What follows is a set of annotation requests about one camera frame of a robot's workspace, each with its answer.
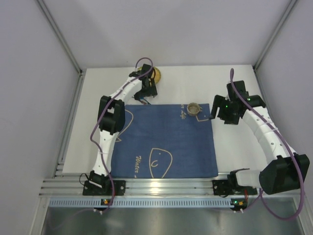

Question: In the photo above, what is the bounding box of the right aluminium corner post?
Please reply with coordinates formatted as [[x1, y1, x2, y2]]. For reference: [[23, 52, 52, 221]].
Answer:
[[252, 0, 299, 72]]

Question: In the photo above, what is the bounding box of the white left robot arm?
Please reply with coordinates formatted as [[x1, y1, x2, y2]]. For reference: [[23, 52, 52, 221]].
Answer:
[[90, 64, 157, 183]]

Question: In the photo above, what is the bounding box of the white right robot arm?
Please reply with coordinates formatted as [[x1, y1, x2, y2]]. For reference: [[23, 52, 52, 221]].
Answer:
[[210, 80, 310, 194]]

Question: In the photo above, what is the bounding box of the perforated grey cable duct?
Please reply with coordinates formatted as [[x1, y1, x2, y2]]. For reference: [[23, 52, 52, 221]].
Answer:
[[49, 197, 246, 208]]

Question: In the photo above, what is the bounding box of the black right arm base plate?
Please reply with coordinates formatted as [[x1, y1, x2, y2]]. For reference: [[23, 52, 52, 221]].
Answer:
[[212, 178, 257, 197]]

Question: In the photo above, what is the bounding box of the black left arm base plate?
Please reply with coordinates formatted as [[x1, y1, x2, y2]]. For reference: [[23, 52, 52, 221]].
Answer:
[[83, 171, 126, 196]]

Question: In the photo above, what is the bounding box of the speckled ceramic cup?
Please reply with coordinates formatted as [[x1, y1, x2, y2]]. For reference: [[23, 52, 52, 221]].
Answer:
[[187, 102, 201, 117]]

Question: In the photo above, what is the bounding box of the aluminium front rail frame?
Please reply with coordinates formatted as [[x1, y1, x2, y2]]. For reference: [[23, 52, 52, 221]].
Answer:
[[38, 171, 306, 198]]

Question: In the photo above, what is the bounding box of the left aluminium corner post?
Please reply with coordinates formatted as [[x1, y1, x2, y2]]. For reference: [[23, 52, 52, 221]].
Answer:
[[35, 0, 83, 74]]

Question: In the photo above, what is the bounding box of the round yellow woven coaster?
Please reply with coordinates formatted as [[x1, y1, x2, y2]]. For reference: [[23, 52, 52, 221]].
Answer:
[[135, 67, 161, 86]]

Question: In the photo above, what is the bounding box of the aluminium corner post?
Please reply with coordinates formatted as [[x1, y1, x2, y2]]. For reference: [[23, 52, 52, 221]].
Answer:
[[35, 0, 83, 74], [252, 0, 299, 72]]

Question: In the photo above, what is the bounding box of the blue cloth placemat with fish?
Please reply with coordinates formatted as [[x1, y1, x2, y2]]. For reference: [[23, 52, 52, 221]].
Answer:
[[111, 103, 218, 179]]

